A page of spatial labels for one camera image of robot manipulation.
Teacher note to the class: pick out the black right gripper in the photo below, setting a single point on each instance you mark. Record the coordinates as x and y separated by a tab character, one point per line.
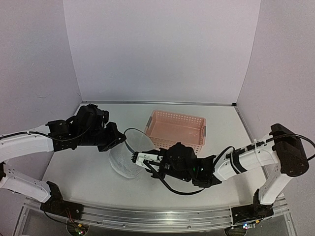
156	176

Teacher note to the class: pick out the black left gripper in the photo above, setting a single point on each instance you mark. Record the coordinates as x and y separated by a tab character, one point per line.
114	135

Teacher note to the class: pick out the white mesh laundry bag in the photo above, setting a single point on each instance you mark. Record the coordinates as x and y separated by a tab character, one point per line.
120	157

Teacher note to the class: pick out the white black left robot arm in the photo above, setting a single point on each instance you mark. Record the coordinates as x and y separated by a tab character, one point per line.
53	137

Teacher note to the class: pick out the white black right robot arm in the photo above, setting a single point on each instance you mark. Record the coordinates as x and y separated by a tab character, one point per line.
281	148

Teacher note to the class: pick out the pink perforated plastic basket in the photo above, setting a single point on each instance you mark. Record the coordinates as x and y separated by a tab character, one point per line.
165	129

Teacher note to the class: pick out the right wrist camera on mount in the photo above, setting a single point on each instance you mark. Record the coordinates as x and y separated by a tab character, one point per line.
177	158

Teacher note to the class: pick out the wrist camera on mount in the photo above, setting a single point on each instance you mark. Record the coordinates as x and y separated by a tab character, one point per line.
90	118
177	158

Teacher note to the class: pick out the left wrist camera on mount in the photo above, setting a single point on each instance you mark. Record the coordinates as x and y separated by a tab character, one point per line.
90	118

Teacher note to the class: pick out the aluminium front rail frame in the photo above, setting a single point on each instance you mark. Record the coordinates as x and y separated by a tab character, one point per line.
100	220

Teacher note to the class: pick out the aluminium rail at table back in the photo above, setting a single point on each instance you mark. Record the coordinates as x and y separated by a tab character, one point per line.
162	103

